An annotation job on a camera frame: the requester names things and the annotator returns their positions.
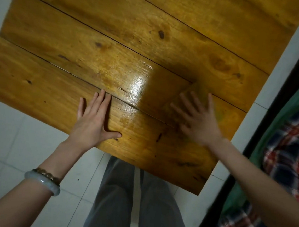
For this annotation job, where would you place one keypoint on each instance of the person's right hand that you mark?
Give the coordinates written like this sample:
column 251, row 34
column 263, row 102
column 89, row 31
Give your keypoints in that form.
column 202, row 126

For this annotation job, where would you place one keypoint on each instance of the person's left hand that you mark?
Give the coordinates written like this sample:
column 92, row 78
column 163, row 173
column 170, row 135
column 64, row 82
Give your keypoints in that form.
column 91, row 130

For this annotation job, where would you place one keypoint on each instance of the yellow cloth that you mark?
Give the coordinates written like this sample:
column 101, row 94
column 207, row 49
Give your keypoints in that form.
column 200, row 91

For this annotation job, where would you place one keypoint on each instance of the person's left forearm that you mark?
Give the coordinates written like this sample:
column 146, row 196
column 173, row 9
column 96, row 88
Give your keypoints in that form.
column 29, row 193

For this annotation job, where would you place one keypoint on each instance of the person's right forearm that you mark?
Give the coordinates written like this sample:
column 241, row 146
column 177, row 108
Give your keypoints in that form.
column 262, row 188

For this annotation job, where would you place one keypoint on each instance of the person's grey trousers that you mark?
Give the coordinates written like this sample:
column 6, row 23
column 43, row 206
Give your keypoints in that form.
column 114, row 205

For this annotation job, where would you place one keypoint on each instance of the pale jade bangle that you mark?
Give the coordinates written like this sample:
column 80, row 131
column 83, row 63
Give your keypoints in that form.
column 43, row 182

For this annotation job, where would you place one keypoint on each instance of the plaid blanket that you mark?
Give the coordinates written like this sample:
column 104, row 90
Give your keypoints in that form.
column 286, row 146

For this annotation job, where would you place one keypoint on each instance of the cream sofa with green cover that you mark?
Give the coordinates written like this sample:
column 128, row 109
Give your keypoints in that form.
column 291, row 84

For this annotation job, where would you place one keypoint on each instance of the wooden table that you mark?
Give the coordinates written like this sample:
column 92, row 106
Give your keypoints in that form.
column 145, row 39

